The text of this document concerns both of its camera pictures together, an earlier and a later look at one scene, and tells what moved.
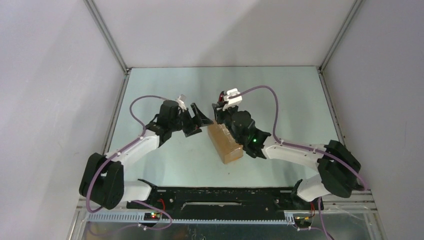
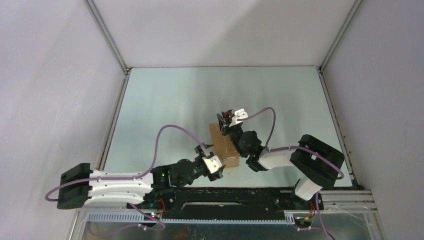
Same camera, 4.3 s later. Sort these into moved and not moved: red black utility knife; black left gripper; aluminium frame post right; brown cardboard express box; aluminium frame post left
Moved: brown cardboard express box; red black utility knife; black left gripper
Not moved: aluminium frame post right; aluminium frame post left
